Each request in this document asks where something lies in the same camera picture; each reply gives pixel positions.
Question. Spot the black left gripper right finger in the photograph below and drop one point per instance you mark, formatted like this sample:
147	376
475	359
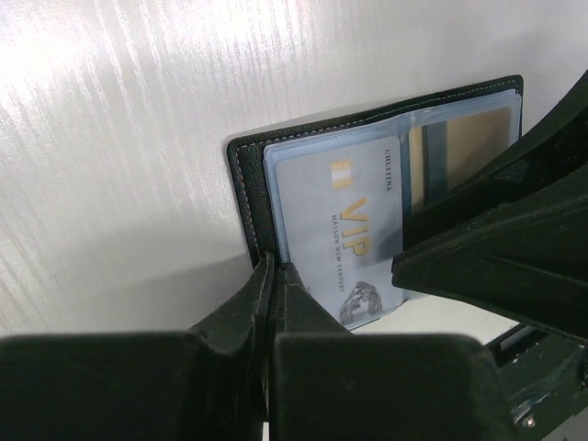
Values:
329	384

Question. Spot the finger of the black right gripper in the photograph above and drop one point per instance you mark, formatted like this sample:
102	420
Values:
526	261
552	149

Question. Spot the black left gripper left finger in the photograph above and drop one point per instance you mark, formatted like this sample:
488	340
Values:
204	383

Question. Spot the silver VIP credit card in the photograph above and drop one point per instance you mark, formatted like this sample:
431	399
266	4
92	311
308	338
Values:
342	216

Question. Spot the black leather card holder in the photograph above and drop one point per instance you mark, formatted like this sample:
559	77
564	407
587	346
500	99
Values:
253	158

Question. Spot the gold card in holder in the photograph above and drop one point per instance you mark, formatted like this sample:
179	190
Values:
444	154

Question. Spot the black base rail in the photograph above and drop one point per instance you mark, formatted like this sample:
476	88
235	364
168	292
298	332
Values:
545	378

